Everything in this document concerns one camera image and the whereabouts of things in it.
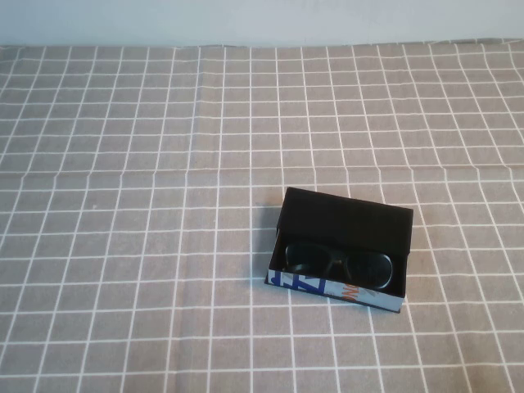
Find black printed glasses case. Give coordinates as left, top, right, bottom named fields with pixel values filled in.
left=264, top=187, right=414, bottom=317

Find black frame glasses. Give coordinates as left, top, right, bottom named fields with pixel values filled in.
left=282, top=242, right=395, bottom=292

